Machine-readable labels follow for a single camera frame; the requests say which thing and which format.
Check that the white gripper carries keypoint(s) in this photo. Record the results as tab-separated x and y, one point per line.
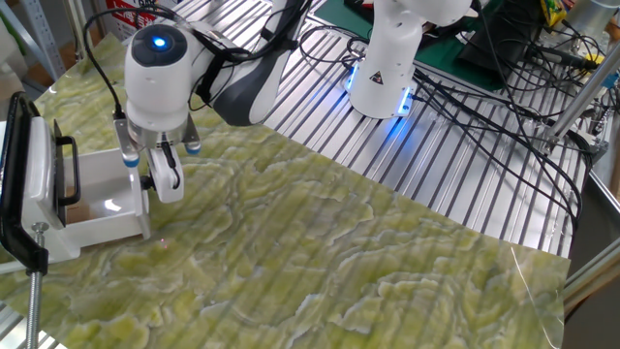
167	196

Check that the white drawer with black knob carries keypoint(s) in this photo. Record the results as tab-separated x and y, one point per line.
111	228

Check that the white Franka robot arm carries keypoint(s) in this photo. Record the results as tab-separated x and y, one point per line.
155	97

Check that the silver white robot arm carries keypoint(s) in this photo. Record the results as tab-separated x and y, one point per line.
596	12

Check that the white drawer cabinet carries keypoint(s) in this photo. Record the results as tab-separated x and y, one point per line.
41	169

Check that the light wooden block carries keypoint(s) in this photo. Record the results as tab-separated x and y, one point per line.
80	214

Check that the black screw clamp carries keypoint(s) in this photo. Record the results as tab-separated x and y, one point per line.
9	203

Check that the green marble pattern mat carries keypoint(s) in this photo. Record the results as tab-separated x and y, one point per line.
315	252

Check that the cardboard box red print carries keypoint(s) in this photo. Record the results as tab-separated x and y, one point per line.
121	12

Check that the perforated steel shelf upright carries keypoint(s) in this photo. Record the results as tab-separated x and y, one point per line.
41	34

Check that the green cutting board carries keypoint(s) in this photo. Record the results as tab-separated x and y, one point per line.
445	63

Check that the black handheld tool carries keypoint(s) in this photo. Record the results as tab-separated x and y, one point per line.
562	57

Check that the long aluminium profile bar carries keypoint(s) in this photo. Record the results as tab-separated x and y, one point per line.
581	97

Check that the yellow snack pack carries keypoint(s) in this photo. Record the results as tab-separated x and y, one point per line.
552	12

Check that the silver wrist bracket blue tips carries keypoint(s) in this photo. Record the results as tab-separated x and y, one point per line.
123	140

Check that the aluminium frame rail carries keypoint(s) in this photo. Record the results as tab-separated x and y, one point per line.
596	276

